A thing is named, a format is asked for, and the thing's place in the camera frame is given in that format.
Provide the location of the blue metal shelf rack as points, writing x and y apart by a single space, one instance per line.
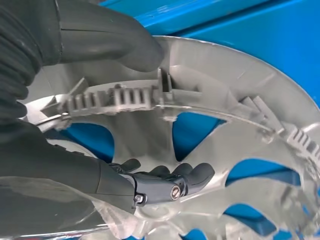
250 39

